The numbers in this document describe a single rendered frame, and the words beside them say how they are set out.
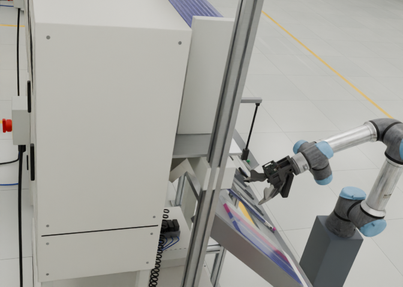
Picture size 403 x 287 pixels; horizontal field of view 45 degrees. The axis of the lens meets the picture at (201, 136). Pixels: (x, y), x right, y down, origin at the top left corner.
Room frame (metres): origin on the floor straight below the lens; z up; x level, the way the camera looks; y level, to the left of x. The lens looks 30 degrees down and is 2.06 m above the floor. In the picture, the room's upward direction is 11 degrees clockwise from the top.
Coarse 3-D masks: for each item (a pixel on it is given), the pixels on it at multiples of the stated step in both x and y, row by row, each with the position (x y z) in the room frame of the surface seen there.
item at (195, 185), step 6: (186, 174) 1.22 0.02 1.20; (192, 180) 1.20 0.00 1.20; (192, 186) 1.17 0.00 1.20; (198, 186) 1.20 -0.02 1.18; (198, 192) 1.15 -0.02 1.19; (222, 192) 1.41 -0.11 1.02; (198, 198) 1.12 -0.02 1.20; (228, 198) 1.42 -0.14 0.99; (222, 204) 1.28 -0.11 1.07; (216, 210) 1.16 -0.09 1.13; (222, 210) 1.22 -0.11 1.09; (222, 216) 1.16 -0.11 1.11; (228, 216) 1.22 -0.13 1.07; (228, 222) 1.16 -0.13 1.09
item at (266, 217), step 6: (252, 192) 1.84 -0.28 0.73; (264, 210) 1.72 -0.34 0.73; (264, 216) 1.69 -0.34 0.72; (270, 222) 1.65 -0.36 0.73; (276, 228) 1.62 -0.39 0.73; (276, 234) 1.59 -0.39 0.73; (282, 240) 1.55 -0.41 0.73; (282, 246) 1.52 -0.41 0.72; (288, 252) 1.49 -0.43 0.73; (294, 258) 1.45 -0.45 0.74; (300, 270) 1.40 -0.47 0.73; (306, 282) 1.35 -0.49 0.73
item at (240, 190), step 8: (232, 184) 1.71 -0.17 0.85; (240, 184) 1.85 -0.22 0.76; (240, 192) 1.69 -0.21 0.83; (248, 192) 1.81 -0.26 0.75; (248, 200) 1.69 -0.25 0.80; (256, 208) 1.71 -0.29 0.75; (256, 216) 1.58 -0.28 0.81; (256, 224) 1.48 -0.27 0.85; (264, 224) 1.60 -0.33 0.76; (264, 232) 1.47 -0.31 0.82; (272, 232) 1.60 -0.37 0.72; (272, 240) 1.48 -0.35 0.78
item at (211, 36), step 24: (192, 24) 1.14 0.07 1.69; (216, 24) 1.14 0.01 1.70; (192, 48) 1.12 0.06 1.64; (216, 48) 1.15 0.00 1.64; (192, 72) 1.13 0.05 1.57; (216, 72) 1.15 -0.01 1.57; (192, 96) 1.13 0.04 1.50; (216, 96) 1.16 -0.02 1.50; (192, 120) 1.14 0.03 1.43; (192, 144) 1.09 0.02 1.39; (168, 264) 1.39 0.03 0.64
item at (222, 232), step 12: (216, 216) 1.07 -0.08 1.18; (216, 228) 1.08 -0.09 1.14; (228, 228) 1.09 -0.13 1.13; (216, 240) 1.08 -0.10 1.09; (228, 240) 1.10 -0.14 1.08; (240, 240) 1.11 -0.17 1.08; (240, 252) 1.12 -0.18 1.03; (252, 252) 1.13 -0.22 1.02; (252, 264) 1.14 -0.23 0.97; (264, 264) 1.15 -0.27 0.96; (276, 264) 1.19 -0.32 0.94; (264, 276) 1.16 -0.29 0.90; (276, 276) 1.18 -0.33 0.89; (288, 276) 1.20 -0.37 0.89
